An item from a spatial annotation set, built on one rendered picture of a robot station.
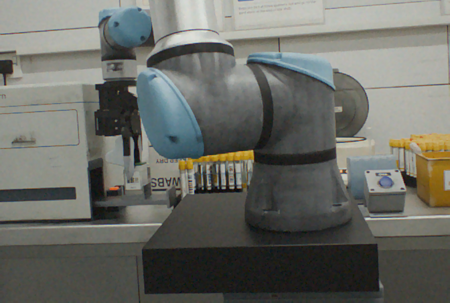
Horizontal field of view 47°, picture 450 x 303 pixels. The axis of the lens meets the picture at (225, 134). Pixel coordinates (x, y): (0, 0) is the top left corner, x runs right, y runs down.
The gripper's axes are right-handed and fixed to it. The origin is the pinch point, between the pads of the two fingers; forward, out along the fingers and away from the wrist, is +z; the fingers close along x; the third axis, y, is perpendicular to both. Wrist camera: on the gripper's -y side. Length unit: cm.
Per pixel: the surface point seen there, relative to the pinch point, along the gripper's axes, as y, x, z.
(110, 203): 5.0, 3.2, 6.1
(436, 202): -63, 1, 9
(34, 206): 21.7, 4.3, 6.0
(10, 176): 26.7, 4.3, -0.7
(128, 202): 0.9, 3.2, 5.9
